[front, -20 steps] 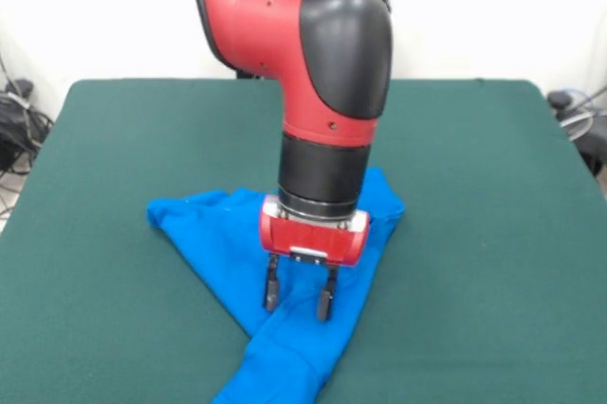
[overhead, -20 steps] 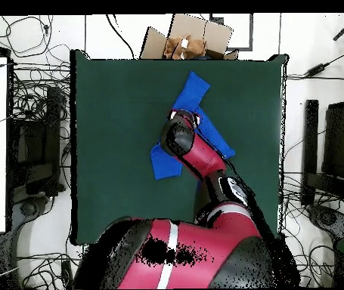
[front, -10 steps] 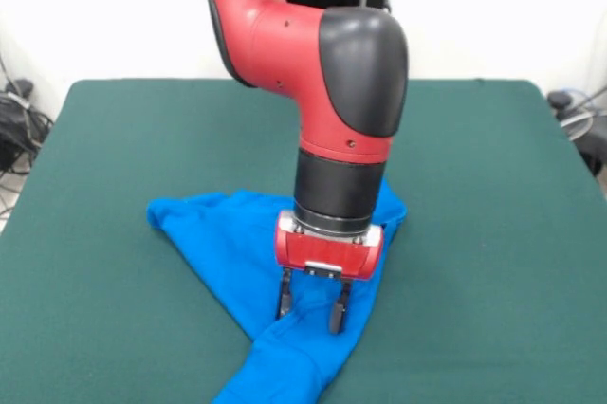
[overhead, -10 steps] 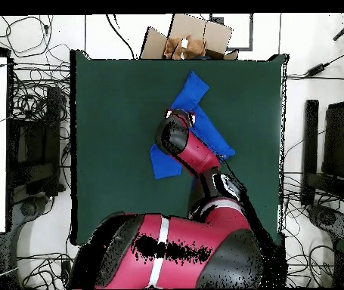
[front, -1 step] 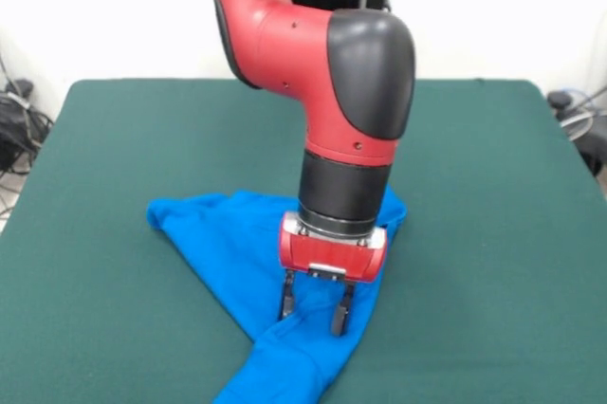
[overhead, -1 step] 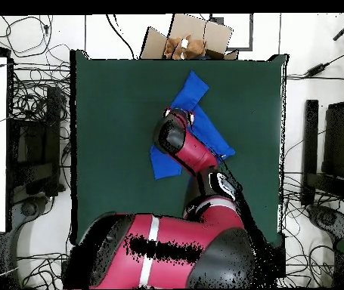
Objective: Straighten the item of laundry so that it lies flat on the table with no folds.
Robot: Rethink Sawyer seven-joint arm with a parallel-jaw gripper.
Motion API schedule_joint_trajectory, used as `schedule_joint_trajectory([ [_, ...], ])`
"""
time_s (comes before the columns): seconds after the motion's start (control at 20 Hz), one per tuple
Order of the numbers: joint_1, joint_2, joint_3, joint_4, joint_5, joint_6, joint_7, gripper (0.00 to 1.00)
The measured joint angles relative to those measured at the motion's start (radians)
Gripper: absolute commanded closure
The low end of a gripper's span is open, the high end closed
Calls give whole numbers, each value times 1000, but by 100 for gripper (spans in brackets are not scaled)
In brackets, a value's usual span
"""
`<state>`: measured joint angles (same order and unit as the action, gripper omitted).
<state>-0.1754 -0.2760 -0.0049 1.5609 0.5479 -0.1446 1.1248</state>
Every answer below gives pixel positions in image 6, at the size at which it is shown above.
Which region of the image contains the black floor cable tangle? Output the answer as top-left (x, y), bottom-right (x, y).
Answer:
top-left (280, 168), bottom-right (344, 288)

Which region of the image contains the black chair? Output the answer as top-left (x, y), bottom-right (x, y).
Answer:
top-left (321, 99), bottom-right (344, 182)

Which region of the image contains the grey floor frame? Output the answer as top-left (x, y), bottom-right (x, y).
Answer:
top-left (209, 13), bottom-right (255, 52)

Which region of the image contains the black upright bar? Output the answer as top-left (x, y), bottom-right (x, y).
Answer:
top-left (299, 99), bottom-right (320, 208)

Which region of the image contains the brown plush toy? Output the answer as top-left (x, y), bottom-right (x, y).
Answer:
top-left (163, 33), bottom-right (207, 60)

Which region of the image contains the dark stand foot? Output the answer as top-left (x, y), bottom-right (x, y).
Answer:
top-left (306, 203), bottom-right (344, 242)
top-left (8, 194), bottom-right (54, 285)

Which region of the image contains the dark green table cloth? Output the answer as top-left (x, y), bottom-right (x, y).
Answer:
top-left (70, 49), bottom-right (289, 246)

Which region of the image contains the black power adapter with cable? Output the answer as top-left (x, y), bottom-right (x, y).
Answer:
top-left (302, 45), bottom-right (344, 78)

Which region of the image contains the blue laundry item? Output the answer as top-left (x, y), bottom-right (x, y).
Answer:
top-left (149, 70), bottom-right (237, 181)

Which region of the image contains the black curved floor cable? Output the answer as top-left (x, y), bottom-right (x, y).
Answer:
top-left (104, 13), bottom-right (136, 60)

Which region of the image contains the brown cardboard box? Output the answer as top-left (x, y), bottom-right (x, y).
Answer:
top-left (139, 13), bottom-right (240, 61)

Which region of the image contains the black looped cable with plug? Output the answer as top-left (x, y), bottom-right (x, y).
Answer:
top-left (0, 14), bottom-right (54, 58)

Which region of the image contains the black equipment case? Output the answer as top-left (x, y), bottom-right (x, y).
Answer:
top-left (9, 85), bottom-right (67, 197)

